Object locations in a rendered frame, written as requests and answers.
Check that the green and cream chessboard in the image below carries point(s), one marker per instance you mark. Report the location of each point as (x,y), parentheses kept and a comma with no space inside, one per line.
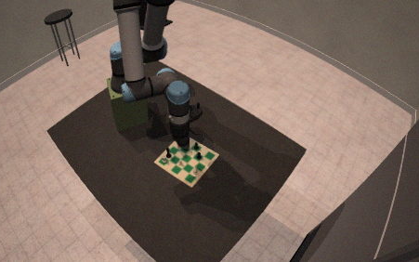
(189,159)

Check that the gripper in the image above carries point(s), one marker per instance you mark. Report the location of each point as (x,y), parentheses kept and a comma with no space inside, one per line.
(180,126)

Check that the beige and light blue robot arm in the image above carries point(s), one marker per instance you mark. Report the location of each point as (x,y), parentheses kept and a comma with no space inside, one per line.
(138,49)

